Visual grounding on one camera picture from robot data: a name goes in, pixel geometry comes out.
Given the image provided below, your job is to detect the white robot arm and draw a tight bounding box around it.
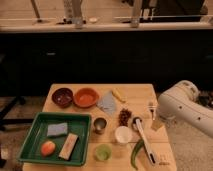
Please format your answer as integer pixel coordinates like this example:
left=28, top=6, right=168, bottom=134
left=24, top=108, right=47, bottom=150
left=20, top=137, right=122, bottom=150
left=156, top=80, right=213, bottom=138

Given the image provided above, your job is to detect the red orange bowl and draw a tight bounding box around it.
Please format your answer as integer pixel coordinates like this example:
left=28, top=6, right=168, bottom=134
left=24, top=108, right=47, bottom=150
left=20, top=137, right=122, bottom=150
left=74, top=88, right=99, bottom=108

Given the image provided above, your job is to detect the dark maroon bowl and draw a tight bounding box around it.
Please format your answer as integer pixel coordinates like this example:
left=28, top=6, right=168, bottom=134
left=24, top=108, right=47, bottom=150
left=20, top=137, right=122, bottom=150
left=52, top=88, right=73, bottom=108

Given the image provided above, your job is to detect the silver fork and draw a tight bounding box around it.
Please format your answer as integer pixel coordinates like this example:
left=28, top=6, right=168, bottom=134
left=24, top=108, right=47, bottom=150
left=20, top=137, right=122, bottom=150
left=148, top=102, right=156, bottom=121

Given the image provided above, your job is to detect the green chili pepper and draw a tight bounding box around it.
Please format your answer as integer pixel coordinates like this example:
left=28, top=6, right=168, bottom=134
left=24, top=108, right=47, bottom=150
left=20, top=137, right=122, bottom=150
left=131, top=139, right=144, bottom=170

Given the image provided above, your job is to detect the dark red grape bunch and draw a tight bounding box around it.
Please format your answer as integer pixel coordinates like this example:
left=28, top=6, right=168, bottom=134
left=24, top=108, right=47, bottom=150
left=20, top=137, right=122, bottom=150
left=119, top=108, right=132, bottom=126

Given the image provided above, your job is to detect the white cup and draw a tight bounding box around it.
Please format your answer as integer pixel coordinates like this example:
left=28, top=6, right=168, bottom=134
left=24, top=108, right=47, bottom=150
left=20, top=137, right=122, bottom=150
left=115, top=126, right=132, bottom=145

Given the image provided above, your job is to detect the gray cloth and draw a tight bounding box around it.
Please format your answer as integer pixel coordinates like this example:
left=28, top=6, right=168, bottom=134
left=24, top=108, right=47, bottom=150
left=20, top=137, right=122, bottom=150
left=97, top=91, right=116, bottom=115

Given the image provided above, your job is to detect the small metal cup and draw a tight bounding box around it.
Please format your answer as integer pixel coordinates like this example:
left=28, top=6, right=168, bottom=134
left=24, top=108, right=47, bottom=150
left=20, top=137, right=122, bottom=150
left=94, top=117, right=107, bottom=134

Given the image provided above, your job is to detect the green cup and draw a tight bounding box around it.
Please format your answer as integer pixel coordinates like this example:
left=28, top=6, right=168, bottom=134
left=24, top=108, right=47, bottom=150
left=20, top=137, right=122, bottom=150
left=95, top=144, right=111, bottom=161

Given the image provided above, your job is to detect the tan wooden block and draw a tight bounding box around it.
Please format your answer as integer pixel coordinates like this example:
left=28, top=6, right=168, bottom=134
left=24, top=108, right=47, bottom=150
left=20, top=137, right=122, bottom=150
left=59, top=133, right=78, bottom=160

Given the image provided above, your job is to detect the blue sponge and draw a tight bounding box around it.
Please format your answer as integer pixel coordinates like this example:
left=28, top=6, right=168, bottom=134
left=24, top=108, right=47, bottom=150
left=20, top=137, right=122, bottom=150
left=47, top=123, right=68, bottom=137

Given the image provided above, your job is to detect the green plastic tray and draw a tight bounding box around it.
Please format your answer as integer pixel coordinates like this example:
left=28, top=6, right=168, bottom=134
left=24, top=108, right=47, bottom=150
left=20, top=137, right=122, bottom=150
left=18, top=112, right=92, bottom=167

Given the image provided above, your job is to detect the orange peach fruit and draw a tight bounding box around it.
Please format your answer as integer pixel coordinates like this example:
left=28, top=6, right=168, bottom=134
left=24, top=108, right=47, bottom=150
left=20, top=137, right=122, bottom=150
left=40, top=141, right=56, bottom=156

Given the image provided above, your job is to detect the black office chair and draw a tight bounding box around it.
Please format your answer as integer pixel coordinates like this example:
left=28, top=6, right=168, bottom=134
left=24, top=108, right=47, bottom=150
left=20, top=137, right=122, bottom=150
left=0, top=54, right=33, bottom=131

